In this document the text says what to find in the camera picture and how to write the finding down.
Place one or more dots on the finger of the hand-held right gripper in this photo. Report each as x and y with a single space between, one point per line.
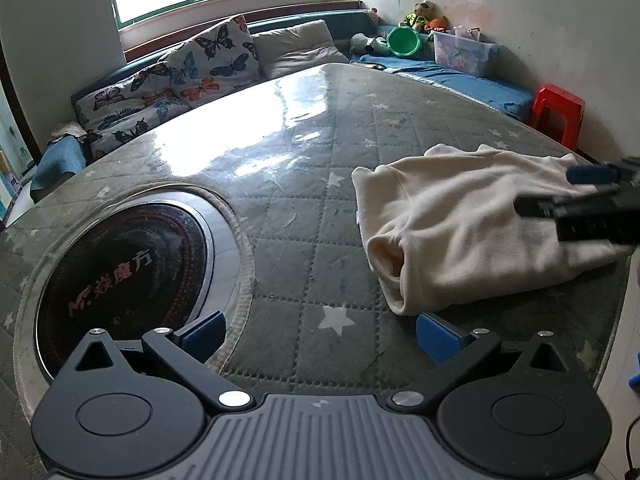
592 175
535 207

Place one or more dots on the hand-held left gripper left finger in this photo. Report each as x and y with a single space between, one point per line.
202 336

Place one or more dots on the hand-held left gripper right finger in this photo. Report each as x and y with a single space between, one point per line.
440 336

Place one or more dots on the cream knit garment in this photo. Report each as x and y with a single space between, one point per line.
450 220

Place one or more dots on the red plastic stool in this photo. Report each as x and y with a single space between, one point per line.
557 105

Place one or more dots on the round black induction cooktop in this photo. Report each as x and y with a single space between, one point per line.
125 280

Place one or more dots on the blue bench mat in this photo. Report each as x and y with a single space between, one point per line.
460 85

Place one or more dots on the grey quilted star table cover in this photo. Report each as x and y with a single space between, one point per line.
320 240

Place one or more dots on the clear plastic storage box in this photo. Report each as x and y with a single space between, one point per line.
462 55

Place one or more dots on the orange plush toy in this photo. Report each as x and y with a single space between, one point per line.
440 24

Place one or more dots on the green plastic basin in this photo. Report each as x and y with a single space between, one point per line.
404 42

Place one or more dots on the blue folded blanket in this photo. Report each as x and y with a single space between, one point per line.
57 165

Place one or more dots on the plush teddy bear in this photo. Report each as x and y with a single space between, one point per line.
419 15

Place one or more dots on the grey plush toy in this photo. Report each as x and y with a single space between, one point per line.
367 42

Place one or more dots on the teal sofa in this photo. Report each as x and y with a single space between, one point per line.
350 20

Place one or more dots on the square butterfly print pillow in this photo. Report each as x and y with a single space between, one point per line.
215 60

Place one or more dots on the grey pillow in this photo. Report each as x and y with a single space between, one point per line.
295 50

